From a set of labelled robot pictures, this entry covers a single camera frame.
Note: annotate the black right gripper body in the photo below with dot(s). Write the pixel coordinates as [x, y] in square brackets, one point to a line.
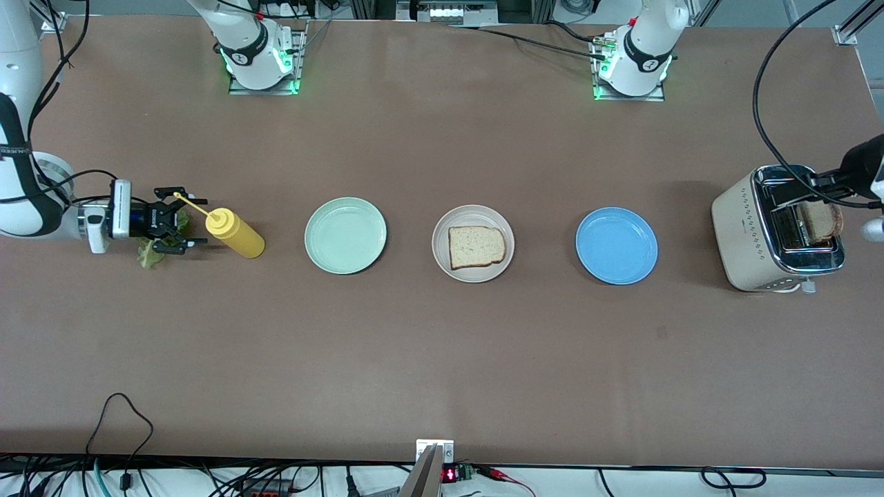
[143, 218]

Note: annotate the green lettuce leaf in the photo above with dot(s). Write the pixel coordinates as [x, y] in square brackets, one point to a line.
[148, 257]

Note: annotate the yellow squeeze bottle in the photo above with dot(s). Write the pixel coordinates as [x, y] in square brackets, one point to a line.
[238, 238]

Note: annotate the toasted bread slice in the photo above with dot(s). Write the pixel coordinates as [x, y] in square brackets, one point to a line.
[476, 247]
[825, 224]

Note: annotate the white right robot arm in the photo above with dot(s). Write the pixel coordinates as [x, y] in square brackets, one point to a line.
[17, 41]

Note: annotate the green plate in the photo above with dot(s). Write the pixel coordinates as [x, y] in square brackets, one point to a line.
[345, 236]

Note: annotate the blue plate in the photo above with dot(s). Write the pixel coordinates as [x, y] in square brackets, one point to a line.
[617, 246]

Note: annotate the beige plate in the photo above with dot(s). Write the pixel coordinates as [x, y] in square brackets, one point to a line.
[476, 275]

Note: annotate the beige toaster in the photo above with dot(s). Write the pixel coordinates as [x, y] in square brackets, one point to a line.
[742, 235]

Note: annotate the grey device with white lights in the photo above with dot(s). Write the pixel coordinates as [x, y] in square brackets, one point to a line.
[445, 12]

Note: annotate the red digit display module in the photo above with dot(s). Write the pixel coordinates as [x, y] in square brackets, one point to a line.
[450, 475]

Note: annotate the aluminium frame corner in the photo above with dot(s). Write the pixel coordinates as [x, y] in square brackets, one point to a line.
[846, 34]
[55, 24]

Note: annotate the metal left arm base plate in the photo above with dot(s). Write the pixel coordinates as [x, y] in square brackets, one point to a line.
[656, 98]

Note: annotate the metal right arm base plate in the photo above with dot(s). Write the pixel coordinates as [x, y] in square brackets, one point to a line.
[302, 62]

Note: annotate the aluminium camera mount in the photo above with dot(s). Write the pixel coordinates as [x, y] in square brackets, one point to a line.
[425, 476]

